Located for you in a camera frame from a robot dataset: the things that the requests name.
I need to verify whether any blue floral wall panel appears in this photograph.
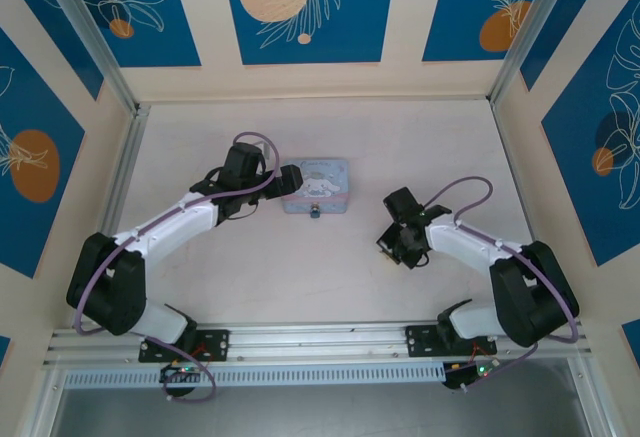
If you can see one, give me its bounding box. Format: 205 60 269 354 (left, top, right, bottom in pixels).
49 0 202 69
0 26 86 279
542 6 640 268
422 0 556 63

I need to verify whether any long aluminium base rail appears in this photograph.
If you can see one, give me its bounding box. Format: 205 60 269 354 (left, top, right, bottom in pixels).
42 324 594 369

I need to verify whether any blue panel large peach circle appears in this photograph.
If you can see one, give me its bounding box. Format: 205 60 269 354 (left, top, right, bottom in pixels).
221 0 399 66

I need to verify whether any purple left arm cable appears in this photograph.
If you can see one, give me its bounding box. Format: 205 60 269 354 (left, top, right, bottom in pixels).
72 131 281 403

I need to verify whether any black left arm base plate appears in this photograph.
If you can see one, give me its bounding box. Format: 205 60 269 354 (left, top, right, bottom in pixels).
138 329 231 363

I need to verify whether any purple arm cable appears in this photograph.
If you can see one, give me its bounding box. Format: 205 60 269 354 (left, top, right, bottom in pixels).
72 131 281 403
424 176 584 393

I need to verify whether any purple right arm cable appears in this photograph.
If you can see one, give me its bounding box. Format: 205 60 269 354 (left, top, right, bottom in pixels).
424 176 584 393

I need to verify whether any grey slotted cable duct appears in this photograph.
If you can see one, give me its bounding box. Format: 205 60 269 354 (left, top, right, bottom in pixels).
62 361 449 391

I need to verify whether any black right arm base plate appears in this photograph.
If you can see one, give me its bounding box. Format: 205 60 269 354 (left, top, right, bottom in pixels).
405 325 499 358

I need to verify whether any grey metal panel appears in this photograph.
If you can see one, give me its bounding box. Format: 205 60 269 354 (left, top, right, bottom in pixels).
49 371 591 437

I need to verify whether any light blue cartoon pouch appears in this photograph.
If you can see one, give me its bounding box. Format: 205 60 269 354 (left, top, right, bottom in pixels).
280 156 352 216

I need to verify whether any thin aluminium side strip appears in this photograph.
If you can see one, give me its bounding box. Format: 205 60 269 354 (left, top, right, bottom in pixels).
489 101 536 248

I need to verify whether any aluminium frame post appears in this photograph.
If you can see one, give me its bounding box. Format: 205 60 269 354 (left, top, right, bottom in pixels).
487 0 571 108
34 0 151 118

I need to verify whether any aluminium side rail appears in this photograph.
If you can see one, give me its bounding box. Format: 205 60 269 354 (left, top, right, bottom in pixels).
99 104 151 238

